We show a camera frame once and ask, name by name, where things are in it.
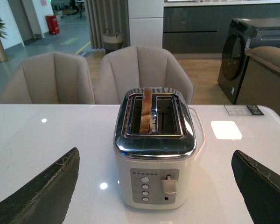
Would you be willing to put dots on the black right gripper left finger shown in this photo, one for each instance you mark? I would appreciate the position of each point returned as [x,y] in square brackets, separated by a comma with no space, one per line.
[46,198]

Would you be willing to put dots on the beige sofa armrest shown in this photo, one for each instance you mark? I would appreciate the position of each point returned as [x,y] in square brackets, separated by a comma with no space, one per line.
[261,83]

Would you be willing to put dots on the white toaster chrome top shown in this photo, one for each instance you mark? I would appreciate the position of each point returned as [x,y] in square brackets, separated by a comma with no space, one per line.
[154,168]

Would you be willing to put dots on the slice of brown bread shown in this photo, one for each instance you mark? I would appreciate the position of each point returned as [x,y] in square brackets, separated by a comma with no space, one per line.
[146,111]

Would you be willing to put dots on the beige chair on right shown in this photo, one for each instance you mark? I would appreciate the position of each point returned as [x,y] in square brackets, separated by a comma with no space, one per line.
[139,67]

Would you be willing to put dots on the beige chair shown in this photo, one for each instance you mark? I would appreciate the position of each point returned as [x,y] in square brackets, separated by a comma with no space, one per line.
[50,78]
[139,67]

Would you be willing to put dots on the grey curtain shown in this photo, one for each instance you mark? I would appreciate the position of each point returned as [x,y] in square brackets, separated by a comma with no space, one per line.
[107,14]

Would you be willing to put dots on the label card on table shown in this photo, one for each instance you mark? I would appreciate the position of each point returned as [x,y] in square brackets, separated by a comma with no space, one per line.
[244,110]

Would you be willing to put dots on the woven laundry basket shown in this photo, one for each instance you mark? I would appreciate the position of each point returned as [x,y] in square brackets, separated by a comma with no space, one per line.
[112,41]

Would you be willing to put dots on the white pillar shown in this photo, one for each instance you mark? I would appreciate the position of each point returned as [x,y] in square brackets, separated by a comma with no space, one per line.
[146,22]

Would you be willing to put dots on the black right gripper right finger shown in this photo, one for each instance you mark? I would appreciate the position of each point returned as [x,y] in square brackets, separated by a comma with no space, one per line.
[259,186]

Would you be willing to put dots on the red bin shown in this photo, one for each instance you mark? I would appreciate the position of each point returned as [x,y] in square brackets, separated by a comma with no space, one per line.
[52,24]

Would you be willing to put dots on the dark grey washing machine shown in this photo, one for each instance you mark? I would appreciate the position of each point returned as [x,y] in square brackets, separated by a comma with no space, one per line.
[242,35]

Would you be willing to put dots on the grey kitchen counter cabinet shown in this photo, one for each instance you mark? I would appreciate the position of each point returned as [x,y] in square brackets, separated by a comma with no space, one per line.
[202,28]

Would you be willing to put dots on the beige chair on left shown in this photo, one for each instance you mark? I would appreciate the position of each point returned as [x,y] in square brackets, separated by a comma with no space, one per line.
[50,78]

